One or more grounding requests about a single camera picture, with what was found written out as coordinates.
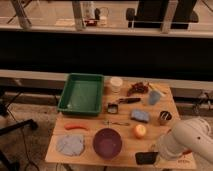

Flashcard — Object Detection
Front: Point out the blue sponge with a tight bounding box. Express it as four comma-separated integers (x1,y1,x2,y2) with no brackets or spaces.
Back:
131,109,150,123

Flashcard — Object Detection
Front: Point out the black handled brush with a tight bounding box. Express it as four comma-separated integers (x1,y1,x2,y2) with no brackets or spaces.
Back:
117,98,141,104

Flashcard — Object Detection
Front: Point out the white cup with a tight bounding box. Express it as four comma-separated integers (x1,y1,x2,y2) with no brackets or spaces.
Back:
110,77,123,93

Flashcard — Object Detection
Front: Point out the small black square container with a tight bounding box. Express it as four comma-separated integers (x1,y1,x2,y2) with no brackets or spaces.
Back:
107,103,118,114

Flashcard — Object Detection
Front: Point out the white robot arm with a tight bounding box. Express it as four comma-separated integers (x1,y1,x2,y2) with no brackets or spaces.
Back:
156,117,213,164

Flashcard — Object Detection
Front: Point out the orange carrot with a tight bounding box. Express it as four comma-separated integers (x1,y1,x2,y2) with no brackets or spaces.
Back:
64,124,89,131

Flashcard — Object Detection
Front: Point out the black office chair base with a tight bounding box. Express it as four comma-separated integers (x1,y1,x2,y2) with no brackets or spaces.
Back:
0,119,38,136

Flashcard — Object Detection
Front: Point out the brown dried chili bunch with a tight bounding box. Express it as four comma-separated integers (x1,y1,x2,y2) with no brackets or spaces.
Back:
127,82,148,96

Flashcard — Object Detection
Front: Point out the purple bowl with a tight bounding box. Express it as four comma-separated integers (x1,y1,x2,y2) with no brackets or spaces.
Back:
93,128,122,160

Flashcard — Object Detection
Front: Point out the blue cloth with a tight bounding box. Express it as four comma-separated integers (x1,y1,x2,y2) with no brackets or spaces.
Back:
56,134,84,156

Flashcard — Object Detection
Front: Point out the black chair in background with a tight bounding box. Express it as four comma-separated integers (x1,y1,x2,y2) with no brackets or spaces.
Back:
126,0,199,29

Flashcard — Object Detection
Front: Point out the black eraser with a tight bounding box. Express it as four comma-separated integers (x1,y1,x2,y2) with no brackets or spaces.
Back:
135,152,158,165

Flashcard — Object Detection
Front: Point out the orange bowl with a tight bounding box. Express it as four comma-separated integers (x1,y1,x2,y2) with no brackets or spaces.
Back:
182,150,192,155

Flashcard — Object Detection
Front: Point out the light blue cup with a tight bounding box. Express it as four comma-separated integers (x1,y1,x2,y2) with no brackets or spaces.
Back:
148,90,161,105

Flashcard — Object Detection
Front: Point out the green plastic tray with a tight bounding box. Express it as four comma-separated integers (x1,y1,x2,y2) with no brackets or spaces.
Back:
57,73,104,117

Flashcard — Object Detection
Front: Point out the wooden stick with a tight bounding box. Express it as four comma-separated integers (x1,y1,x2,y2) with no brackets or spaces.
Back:
148,83,167,94

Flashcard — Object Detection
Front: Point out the metal spoon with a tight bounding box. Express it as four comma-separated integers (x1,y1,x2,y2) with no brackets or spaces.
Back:
103,120,130,126

